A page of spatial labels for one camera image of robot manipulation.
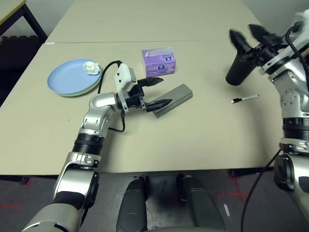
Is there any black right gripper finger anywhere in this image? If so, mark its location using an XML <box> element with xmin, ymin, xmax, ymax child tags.
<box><xmin>248</xmin><ymin>23</ymin><xmax>270</xmax><ymax>41</ymax></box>
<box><xmin>228</xmin><ymin>29</ymin><xmax>251</xmax><ymax>55</ymax></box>

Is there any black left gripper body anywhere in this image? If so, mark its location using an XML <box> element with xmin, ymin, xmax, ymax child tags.
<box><xmin>125</xmin><ymin>83</ymin><xmax>148</xmax><ymax>114</ymax></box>

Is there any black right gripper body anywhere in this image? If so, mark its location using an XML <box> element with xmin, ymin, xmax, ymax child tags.
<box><xmin>238</xmin><ymin>33</ymin><xmax>283</xmax><ymax>69</ymax></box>

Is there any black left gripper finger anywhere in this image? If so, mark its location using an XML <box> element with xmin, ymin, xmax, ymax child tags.
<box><xmin>137</xmin><ymin>77</ymin><xmax>165</xmax><ymax>88</ymax></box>
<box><xmin>144</xmin><ymin>98</ymin><xmax>173</xmax><ymax>113</ymax></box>

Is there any grey glasses case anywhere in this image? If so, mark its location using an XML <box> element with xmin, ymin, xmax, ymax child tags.
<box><xmin>148</xmin><ymin>84</ymin><xmax>194</xmax><ymax>118</ymax></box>

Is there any white marker pen black cap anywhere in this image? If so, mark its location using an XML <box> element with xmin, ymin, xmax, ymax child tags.
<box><xmin>231</xmin><ymin>94</ymin><xmax>260</xmax><ymax>104</ymax></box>

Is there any white tissue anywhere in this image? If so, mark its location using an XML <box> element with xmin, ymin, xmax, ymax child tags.
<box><xmin>82</xmin><ymin>60</ymin><xmax>101</xmax><ymax>75</ymax></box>

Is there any blue plastic plate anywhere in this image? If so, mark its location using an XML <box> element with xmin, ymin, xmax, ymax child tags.
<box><xmin>47</xmin><ymin>58</ymin><xmax>102</xmax><ymax>96</ymax></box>

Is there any purple tissue pack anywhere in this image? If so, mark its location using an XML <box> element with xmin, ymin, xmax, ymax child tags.
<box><xmin>141</xmin><ymin>46</ymin><xmax>176</xmax><ymax>78</ymax></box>

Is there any black plastic cup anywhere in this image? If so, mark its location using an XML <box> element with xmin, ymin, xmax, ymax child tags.
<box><xmin>225</xmin><ymin>52</ymin><xmax>256</xmax><ymax>87</ymax></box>

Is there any green plastic plate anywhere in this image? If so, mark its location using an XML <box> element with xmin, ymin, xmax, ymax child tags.
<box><xmin>56</xmin><ymin>79</ymin><xmax>103</xmax><ymax>98</ymax></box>

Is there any grey robot left leg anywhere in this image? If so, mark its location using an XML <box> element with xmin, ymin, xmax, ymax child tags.
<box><xmin>116</xmin><ymin>176</ymin><xmax>148</xmax><ymax>232</ymax></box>

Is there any grey robot leg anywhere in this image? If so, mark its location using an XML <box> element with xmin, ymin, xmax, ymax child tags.
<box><xmin>116</xmin><ymin>176</ymin><xmax>148</xmax><ymax>232</ymax></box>
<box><xmin>177</xmin><ymin>174</ymin><xmax>226</xmax><ymax>232</ymax></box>

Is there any grey robot right leg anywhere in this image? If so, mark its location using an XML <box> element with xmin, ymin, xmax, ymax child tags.
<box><xmin>177</xmin><ymin>174</ymin><xmax>226</xmax><ymax>232</ymax></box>

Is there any black table foot bar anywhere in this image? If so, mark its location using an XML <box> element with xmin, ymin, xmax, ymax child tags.
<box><xmin>0</xmin><ymin>175</ymin><xmax>31</xmax><ymax>185</ymax></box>
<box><xmin>228</xmin><ymin>168</ymin><xmax>276</xmax><ymax>179</ymax></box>

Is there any red floor tape cross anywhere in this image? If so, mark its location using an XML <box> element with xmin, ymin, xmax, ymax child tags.
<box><xmin>213</xmin><ymin>177</ymin><xmax>250</xmax><ymax>203</ymax></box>

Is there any black foam floor mat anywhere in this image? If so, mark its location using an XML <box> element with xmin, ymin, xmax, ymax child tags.
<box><xmin>0</xmin><ymin>35</ymin><xmax>41</xmax><ymax>73</ymax></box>

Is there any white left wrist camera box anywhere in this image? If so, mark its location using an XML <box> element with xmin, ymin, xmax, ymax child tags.
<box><xmin>113</xmin><ymin>63</ymin><xmax>138</xmax><ymax>114</ymax></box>

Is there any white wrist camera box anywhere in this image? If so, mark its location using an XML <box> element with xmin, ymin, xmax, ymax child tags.
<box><xmin>113</xmin><ymin>63</ymin><xmax>138</xmax><ymax>114</ymax></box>
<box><xmin>280</xmin><ymin>9</ymin><xmax>309</xmax><ymax>58</ymax></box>

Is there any black left wrist camera cable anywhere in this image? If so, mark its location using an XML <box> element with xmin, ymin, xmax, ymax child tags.
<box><xmin>97</xmin><ymin>60</ymin><xmax>126</xmax><ymax>133</ymax></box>

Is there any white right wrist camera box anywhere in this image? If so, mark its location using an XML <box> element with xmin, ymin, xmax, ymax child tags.
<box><xmin>280</xmin><ymin>9</ymin><xmax>309</xmax><ymax>58</ymax></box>

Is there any beige side table black frame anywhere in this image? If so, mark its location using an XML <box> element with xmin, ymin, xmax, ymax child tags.
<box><xmin>0</xmin><ymin>0</ymin><xmax>48</xmax><ymax>42</ymax></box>

